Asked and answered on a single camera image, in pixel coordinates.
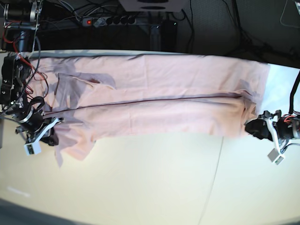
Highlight metal table leg column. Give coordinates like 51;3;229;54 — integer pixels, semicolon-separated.
149;24;161;52

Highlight black power adapter box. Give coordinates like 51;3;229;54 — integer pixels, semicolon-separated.
160;20;177;52

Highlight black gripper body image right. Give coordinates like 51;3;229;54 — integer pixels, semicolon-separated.
273;117;300;140

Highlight pink T-shirt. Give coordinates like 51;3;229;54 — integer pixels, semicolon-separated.
30;54;270;163

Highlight black power strip red switch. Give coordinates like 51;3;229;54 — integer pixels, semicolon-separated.
82;16;137;28

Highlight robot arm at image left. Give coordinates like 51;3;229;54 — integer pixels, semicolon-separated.
0;0;59;146

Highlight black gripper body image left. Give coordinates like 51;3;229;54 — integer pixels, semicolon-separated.
15;110;53;137

